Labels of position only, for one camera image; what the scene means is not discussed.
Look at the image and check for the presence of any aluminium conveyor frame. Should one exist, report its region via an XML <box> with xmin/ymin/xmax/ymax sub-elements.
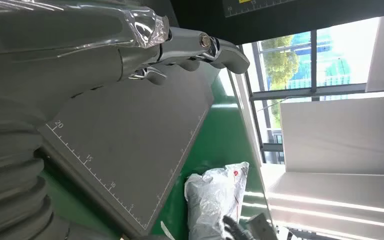
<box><xmin>226</xmin><ymin>67</ymin><xmax>274</xmax><ymax>223</ymax></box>

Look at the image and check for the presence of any black weighing device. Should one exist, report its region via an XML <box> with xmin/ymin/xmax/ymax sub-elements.
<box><xmin>37</xmin><ymin>0</ymin><xmax>384</xmax><ymax>239</ymax></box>

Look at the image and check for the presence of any green conveyor belt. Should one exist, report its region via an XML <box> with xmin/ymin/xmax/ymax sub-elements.
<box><xmin>150</xmin><ymin>61</ymin><xmax>272</xmax><ymax>240</ymax></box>

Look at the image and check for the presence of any white package with black print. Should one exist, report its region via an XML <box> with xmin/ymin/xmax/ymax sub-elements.
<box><xmin>183</xmin><ymin>161</ymin><xmax>250</xmax><ymax>240</ymax></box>

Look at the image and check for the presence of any window with dark frame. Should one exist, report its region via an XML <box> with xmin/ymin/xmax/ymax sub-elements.
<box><xmin>239</xmin><ymin>16</ymin><xmax>383</xmax><ymax>166</ymax></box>

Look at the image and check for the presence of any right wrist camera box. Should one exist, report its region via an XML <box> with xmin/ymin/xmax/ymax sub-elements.
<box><xmin>244</xmin><ymin>212</ymin><xmax>279</xmax><ymax>240</ymax></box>

